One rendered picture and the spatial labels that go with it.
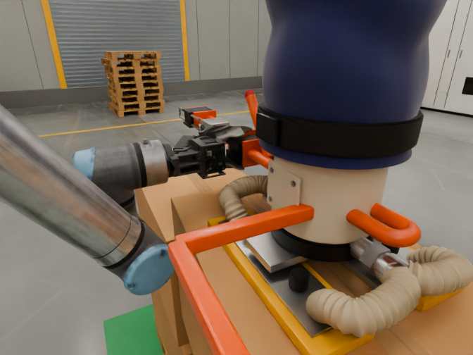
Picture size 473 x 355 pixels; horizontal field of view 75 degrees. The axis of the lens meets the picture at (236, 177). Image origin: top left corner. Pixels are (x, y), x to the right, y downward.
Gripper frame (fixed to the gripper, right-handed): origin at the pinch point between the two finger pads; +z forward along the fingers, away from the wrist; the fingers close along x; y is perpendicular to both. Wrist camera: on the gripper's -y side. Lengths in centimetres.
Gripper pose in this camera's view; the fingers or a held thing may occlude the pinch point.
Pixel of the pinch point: (246, 144)
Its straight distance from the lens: 73.2
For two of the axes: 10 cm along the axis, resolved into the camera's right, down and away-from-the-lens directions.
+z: 8.9, -1.9, 4.1
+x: -0.1, -9.2, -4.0
